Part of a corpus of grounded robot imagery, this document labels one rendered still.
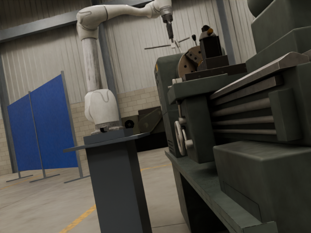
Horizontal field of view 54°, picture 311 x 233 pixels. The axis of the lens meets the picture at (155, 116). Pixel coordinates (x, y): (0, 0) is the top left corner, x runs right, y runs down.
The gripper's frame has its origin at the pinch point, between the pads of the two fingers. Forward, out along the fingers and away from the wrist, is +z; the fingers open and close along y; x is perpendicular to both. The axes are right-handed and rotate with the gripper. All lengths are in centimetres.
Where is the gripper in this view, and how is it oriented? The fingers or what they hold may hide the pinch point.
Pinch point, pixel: (172, 43)
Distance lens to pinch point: 225.7
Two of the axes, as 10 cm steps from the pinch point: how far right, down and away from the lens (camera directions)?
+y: 0.4, -0.4, -10.0
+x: 9.8, -1.9, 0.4
